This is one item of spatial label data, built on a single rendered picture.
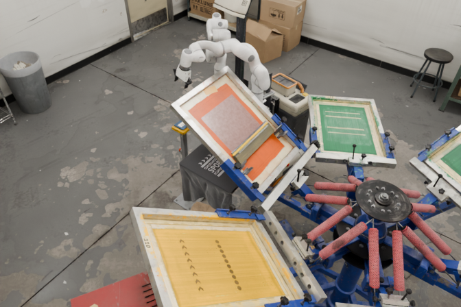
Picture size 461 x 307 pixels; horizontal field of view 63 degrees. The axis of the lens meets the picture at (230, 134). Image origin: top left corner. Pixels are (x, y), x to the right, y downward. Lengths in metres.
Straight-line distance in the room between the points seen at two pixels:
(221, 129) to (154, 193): 1.63
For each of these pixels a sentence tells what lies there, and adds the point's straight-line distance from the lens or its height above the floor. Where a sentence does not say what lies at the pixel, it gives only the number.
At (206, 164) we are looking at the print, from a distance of 2.79.
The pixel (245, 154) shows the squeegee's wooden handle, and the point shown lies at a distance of 2.41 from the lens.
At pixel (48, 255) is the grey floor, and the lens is 3.76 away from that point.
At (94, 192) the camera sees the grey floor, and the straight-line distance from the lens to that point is 4.07.
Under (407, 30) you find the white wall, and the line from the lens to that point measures 5.93.
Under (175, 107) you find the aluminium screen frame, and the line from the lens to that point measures 2.35.
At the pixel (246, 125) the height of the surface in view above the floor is 1.31.
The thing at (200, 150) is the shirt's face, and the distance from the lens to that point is 2.91.
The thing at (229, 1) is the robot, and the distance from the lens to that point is 2.63.
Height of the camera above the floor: 2.95
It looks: 41 degrees down
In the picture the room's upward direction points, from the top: 1 degrees clockwise
